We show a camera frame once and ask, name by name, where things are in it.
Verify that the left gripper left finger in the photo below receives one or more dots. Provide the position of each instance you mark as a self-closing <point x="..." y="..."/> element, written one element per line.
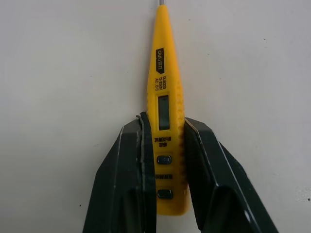
<point x="121" y="184"/>

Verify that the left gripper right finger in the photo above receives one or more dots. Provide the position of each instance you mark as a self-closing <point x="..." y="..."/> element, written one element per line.
<point x="218" y="184"/>

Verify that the yellow voltage tester pen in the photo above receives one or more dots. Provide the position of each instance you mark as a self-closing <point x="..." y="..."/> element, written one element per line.
<point x="165" y="72"/>

